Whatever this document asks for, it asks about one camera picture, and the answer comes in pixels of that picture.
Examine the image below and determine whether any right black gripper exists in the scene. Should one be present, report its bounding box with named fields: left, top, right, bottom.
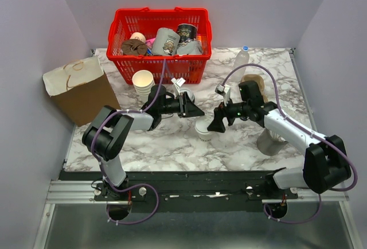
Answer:
left=207, top=94, right=251, bottom=133

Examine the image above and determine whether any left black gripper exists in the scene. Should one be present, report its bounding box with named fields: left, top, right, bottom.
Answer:
left=159, top=92, right=205, bottom=118

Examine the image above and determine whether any single white cup lid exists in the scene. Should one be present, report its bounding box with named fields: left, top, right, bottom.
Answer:
left=194, top=120, right=210, bottom=131

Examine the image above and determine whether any stack of cup lids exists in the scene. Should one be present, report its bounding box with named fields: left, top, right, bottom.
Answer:
left=180, top=88, right=195, bottom=102

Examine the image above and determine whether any stack of white paper cups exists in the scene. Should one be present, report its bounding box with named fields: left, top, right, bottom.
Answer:
left=132, top=70, right=155, bottom=103

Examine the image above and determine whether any brown paper takeout bag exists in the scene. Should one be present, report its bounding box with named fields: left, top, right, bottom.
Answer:
left=42, top=56, right=120, bottom=126

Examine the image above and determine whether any single white paper cup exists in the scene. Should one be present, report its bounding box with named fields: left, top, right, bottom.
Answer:
left=196, top=129, right=214, bottom=141

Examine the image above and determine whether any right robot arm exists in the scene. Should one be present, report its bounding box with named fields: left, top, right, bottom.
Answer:
left=208, top=80, right=352, bottom=199

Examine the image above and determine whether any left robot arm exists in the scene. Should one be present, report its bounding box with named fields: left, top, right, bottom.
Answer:
left=82, top=85, right=205, bottom=200

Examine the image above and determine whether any grey cup of straws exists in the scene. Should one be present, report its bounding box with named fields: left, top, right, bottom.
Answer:
left=256, top=129, right=288, bottom=156

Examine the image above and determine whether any brown pulp cup carrier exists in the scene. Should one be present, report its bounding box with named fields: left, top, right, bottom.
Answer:
left=241, top=74, right=268, bottom=103

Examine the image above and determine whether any grey crumpled item in basket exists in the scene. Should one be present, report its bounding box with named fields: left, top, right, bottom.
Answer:
left=176, top=41, right=203, bottom=56

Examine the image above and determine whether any clear plastic water bottle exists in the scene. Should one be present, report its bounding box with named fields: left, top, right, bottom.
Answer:
left=231, top=46, right=250, bottom=82

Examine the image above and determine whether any grey printed cup in basket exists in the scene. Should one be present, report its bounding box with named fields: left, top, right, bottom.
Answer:
left=151, top=28, right=180, bottom=56

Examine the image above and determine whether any black printed can in basket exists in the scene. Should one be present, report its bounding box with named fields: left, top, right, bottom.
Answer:
left=176, top=24, right=197, bottom=44

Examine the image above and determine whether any brown striped cloth in basket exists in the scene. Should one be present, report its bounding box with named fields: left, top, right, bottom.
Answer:
left=121, top=39, right=148, bottom=56

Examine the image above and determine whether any beige egg-shaped object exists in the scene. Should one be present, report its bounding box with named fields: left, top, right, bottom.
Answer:
left=130, top=32, right=146, bottom=44

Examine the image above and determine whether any red plastic shopping basket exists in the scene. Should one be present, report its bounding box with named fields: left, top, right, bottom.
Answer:
left=106, top=7, right=212, bottom=85

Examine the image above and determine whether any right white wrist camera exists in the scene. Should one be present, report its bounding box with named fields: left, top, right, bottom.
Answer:
left=215, top=84, right=231, bottom=106

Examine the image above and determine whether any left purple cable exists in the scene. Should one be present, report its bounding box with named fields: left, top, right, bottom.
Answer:
left=90, top=58, right=170, bottom=225

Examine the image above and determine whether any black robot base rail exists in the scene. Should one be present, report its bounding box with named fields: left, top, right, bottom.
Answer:
left=57, top=170, right=336, bottom=214

